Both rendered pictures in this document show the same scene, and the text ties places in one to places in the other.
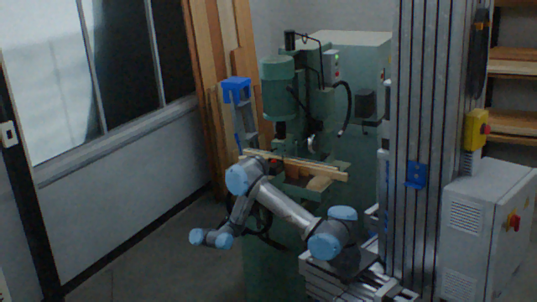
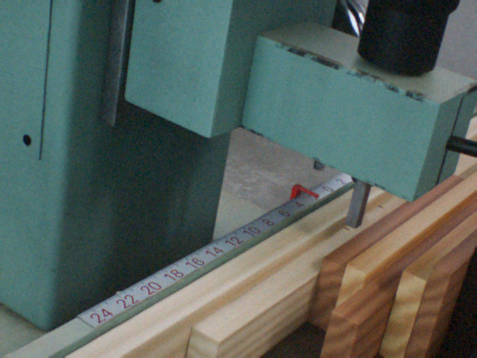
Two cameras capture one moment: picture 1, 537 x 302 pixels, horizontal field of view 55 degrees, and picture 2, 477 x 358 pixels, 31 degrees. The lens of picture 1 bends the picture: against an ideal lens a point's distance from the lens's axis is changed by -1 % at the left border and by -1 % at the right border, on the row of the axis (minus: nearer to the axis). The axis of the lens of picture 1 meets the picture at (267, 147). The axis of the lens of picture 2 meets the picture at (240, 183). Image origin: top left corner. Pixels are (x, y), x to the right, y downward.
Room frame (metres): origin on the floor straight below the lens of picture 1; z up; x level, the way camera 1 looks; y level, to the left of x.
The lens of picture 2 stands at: (2.69, 0.46, 1.23)
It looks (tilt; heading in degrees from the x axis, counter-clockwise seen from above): 26 degrees down; 266
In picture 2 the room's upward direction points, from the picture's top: 11 degrees clockwise
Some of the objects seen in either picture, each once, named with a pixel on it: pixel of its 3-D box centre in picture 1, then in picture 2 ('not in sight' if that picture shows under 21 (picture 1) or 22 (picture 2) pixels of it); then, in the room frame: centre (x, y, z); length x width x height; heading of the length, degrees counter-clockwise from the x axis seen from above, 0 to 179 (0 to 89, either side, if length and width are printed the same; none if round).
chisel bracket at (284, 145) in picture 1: (284, 144); (354, 114); (2.58, -0.09, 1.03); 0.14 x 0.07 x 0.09; 145
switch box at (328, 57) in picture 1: (331, 66); not in sight; (2.75, -0.38, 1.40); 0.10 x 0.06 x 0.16; 145
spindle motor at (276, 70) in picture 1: (278, 88); not in sight; (2.57, -0.08, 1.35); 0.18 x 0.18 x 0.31
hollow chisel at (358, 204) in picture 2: not in sight; (360, 193); (2.57, -0.08, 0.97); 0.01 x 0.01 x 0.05; 55
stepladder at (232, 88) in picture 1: (249, 156); not in sight; (3.50, 0.14, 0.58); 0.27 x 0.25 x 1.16; 61
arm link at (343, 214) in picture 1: (341, 223); not in sight; (1.80, -0.28, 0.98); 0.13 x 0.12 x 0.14; 148
